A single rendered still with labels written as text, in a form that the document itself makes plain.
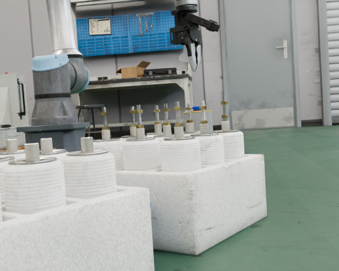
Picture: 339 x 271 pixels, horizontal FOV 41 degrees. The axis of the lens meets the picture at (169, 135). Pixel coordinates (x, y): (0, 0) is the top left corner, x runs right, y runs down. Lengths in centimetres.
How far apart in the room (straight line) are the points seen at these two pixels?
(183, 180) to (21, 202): 40
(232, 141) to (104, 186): 53
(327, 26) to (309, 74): 66
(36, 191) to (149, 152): 45
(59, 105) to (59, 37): 28
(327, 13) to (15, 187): 597
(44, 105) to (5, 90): 336
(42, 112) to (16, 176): 77
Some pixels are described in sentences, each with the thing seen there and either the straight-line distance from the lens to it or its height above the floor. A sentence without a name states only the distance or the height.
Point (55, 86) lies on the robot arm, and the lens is 150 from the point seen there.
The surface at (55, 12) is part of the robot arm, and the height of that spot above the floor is 69.
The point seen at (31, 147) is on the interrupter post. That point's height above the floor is 28.
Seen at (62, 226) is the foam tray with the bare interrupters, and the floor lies 16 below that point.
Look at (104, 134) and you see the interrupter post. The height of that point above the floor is 27.
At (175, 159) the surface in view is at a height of 21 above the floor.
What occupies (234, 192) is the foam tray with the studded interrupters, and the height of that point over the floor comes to 10.
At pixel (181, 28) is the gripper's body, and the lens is 154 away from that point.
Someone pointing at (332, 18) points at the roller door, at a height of 140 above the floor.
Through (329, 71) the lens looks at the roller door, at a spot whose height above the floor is 70.
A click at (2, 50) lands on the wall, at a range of 710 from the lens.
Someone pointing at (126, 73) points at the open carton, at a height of 84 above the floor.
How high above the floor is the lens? 32
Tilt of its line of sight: 3 degrees down
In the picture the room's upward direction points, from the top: 4 degrees counter-clockwise
